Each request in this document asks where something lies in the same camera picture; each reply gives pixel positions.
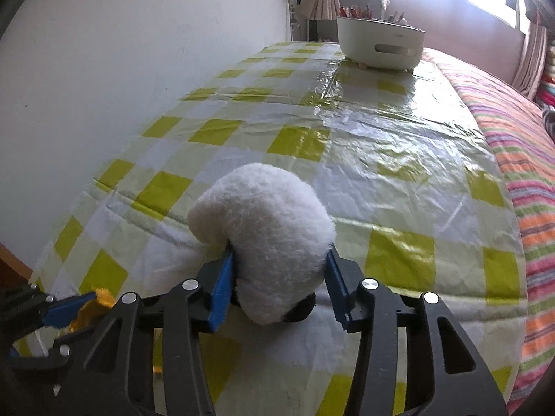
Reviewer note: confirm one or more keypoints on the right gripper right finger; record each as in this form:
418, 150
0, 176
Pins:
446, 374

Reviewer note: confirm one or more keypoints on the white storage basket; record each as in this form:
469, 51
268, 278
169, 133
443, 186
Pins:
380, 44

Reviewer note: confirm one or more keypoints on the pink curtain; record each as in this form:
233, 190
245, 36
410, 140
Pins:
532, 59

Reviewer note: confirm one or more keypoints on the yellow snack wrapper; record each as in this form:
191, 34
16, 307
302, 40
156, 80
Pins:
93, 311

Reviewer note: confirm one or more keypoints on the white fluffy plush slipper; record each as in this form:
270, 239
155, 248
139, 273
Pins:
279, 230

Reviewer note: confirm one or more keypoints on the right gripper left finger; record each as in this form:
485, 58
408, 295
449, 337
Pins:
111, 373

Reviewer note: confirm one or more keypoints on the striped bed sheet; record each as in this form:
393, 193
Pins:
514, 129

